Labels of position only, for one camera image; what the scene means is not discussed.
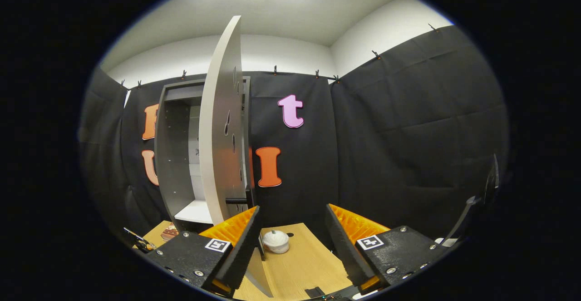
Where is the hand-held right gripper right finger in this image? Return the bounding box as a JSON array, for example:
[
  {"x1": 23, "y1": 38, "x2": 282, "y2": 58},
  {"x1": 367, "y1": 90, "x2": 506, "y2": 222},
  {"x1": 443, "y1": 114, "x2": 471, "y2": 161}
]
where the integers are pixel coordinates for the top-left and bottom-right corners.
[{"x1": 325, "y1": 203, "x2": 450, "y2": 296}]

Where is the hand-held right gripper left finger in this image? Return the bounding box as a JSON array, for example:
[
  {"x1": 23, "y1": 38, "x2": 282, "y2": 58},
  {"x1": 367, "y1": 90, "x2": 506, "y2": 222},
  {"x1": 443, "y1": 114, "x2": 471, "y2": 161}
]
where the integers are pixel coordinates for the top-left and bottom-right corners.
[{"x1": 145, "y1": 206, "x2": 261, "y2": 298}]

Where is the black door handle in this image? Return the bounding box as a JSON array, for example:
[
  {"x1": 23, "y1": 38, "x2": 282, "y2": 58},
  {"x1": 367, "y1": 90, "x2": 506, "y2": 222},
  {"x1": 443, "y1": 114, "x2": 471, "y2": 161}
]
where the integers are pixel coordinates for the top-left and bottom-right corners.
[{"x1": 225, "y1": 196, "x2": 267, "y2": 262}]

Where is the beige cabinet door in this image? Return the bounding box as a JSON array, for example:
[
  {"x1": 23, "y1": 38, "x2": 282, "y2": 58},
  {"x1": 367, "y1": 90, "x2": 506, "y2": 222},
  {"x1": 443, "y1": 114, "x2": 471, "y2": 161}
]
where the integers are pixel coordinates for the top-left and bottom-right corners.
[{"x1": 199, "y1": 16, "x2": 275, "y2": 298}]

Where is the grey cabinet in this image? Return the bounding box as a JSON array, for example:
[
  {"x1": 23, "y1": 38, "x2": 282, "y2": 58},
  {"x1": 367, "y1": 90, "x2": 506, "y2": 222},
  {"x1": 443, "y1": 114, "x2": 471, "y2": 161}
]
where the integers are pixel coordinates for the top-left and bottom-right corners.
[{"x1": 154, "y1": 78, "x2": 255, "y2": 229}]

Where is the white round lidded jar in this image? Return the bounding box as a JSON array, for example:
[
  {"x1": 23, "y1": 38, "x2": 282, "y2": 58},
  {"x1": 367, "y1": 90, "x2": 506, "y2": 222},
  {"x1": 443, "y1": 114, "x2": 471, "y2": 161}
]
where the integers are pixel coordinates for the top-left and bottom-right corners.
[{"x1": 262, "y1": 230, "x2": 290, "y2": 254}]

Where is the black bent stand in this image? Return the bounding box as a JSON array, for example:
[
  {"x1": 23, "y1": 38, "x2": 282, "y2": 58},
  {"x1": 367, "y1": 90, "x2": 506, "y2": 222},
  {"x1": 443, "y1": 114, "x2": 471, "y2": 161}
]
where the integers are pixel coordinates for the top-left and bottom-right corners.
[{"x1": 443, "y1": 153, "x2": 501, "y2": 246}]

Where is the black backdrop cloth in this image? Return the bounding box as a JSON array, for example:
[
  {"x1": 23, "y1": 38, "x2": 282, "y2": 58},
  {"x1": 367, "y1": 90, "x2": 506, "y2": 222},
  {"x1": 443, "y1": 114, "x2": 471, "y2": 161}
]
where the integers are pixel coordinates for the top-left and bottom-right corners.
[{"x1": 79, "y1": 24, "x2": 509, "y2": 247}]

